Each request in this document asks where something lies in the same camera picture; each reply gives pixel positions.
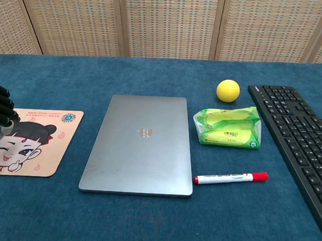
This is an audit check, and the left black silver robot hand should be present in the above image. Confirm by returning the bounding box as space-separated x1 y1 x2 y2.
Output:
0 78 23 136

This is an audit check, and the cartoon girl mouse pad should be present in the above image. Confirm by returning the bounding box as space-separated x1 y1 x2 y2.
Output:
0 106 85 180

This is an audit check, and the silver closed laptop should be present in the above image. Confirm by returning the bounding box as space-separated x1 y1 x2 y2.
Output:
78 92 198 200

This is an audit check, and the bamboo folding screen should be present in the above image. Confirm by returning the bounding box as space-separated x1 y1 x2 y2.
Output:
0 0 322 72

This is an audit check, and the blue table cloth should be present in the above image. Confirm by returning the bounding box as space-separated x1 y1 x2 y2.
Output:
0 46 322 241

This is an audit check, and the yellow foam ball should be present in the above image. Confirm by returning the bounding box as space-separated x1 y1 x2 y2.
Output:
215 79 242 104

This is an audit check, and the green tissue pack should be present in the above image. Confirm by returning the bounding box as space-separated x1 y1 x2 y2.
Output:
191 102 264 151

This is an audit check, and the white marker with red cap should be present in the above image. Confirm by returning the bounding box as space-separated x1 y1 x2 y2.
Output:
193 168 270 189

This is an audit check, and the black computer keyboard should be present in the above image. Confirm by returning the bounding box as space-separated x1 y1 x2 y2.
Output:
240 84 322 239

